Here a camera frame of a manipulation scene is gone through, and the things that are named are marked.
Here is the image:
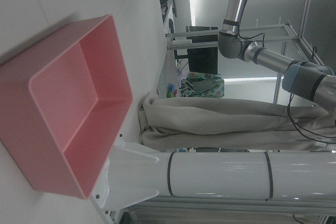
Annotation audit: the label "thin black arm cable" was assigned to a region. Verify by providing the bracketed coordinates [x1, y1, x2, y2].
[287, 47, 336, 145]

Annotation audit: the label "beige curtain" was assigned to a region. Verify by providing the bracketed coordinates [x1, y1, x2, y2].
[138, 91, 336, 154]

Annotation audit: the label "black monitor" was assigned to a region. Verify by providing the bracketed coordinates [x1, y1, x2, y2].
[186, 47, 219, 74]

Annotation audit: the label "aluminium profile frame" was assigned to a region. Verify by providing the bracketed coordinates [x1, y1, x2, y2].
[165, 0, 326, 104]

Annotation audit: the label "white wire mesh panel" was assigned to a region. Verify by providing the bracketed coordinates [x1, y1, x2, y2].
[156, 50, 182, 97]

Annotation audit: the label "colourful toy blocks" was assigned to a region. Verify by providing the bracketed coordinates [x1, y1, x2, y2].
[167, 83, 178, 98]

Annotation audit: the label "white robot stand column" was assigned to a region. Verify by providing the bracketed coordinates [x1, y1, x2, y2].
[90, 133, 336, 221]

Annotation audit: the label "pink plastic basket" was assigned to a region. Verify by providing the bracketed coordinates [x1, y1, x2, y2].
[0, 14, 133, 200]

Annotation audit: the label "colourful patterned cloth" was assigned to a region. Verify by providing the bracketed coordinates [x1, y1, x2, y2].
[181, 71, 225, 99]

